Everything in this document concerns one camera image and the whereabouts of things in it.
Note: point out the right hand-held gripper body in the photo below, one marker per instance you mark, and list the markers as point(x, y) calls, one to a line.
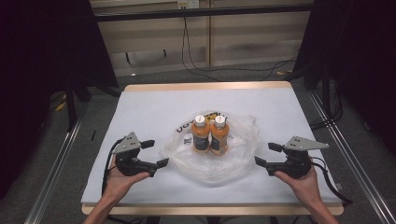
point(303, 143)

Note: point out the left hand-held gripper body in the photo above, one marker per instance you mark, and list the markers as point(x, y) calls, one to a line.
point(129, 144)

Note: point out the clear plastic bag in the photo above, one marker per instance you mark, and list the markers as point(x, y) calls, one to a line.
point(236, 155)

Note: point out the person's left hand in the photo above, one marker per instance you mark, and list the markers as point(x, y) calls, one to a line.
point(120, 183)

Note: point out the person's right hand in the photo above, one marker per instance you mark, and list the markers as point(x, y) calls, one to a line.
point(303, 186)

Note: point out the white table mat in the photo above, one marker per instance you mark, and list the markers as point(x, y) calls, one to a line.
point(130, 112)

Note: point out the orange juice bottle white cap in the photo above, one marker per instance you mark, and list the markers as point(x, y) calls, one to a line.
point(219, 138)
point(200, 137)

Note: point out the black stand leg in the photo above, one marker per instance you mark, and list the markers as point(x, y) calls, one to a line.
point(326, 90)
point(70, 105)

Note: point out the wooden table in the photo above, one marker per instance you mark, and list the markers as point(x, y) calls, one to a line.
point(205, 86)

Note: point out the black curtain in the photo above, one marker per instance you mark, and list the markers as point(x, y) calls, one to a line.
point(37, 62)
point(358, 46)

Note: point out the black horizontal bar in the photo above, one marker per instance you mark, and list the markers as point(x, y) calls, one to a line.
point(202, 12)

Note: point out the metal floor rail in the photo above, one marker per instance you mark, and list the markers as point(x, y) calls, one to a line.
point(351, 161)
point(53, 174)

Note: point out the white wall socket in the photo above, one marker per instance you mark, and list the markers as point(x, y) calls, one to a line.
point(188, 3)

